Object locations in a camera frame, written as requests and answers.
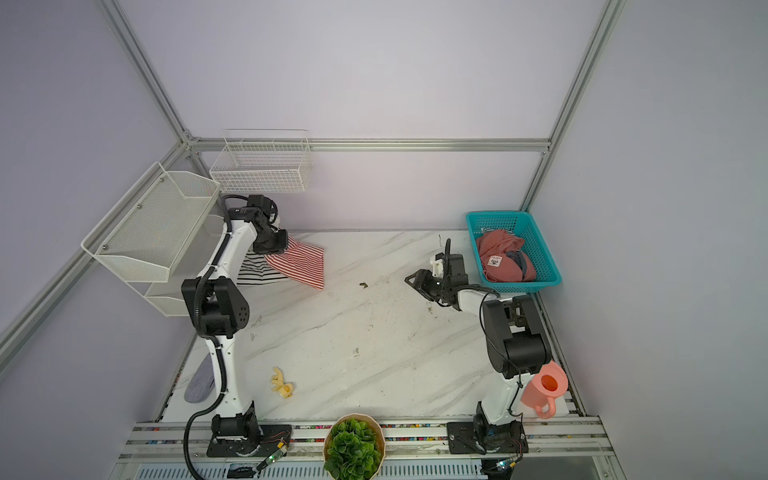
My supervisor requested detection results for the black white striped tank top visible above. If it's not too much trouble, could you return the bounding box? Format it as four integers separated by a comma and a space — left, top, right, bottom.
236, 252, 288, 287

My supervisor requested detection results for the red white striped tank top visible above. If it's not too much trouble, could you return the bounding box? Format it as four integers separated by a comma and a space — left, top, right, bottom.
264, 237, 325, 290

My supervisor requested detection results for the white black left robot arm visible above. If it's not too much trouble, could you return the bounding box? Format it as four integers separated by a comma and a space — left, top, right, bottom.
181, 194, 288, 479

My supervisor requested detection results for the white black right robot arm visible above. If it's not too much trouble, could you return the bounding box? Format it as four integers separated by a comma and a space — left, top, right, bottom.
405, 240, 552, 455

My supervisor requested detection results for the dusty red tank top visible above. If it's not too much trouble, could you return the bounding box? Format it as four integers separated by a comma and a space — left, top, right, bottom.
476, 229, 537, 283

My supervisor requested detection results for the teal plastic basket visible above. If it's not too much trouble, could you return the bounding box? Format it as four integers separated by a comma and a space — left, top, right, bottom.
466, 211, 562, 293

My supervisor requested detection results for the white mesh two-tier shelf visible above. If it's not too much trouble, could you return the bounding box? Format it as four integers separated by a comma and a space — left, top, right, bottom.
81, 163, 224, 317

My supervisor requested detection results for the pink watering can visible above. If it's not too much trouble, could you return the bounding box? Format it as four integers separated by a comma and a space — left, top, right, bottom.
521, 361, 569, 419

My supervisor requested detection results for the yellow banana peel toy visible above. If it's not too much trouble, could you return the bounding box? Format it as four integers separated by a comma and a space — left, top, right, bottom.
271, 367, 294, 399

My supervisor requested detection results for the green plant in pot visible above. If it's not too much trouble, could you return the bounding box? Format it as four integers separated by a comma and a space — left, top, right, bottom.
323, 413, 386, 480

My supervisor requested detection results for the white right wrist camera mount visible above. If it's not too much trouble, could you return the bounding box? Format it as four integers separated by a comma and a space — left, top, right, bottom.
430, 252, 446, 279

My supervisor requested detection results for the white wire wall basket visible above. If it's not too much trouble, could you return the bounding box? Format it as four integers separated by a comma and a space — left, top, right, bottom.
210, 129, 314, 195

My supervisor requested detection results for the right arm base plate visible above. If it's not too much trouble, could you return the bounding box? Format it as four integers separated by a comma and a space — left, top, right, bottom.
446, 421, 529, 455

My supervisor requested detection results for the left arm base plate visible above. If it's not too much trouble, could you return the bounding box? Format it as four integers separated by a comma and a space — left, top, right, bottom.
206, 424, 293, 458

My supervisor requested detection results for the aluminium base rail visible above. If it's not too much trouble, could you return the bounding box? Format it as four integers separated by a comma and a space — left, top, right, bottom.
110, 415, 625, 479

